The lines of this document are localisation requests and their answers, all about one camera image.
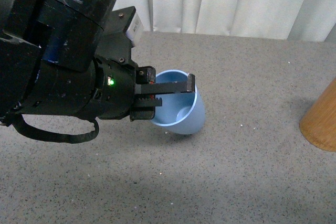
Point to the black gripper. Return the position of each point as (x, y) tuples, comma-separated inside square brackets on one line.
[(128, 90)]

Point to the blue plastic cup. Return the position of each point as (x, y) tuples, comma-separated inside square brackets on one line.
[(180, 113)]

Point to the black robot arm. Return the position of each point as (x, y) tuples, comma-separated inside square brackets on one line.
[(73, 58)]

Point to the bamboo chopstick holder cup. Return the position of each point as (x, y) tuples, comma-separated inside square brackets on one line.
[(318, 124)]

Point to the white pleated curtain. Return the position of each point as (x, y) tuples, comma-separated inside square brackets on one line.
[(306, 20)]

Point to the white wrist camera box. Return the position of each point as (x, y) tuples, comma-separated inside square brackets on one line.
[(135, 30)]

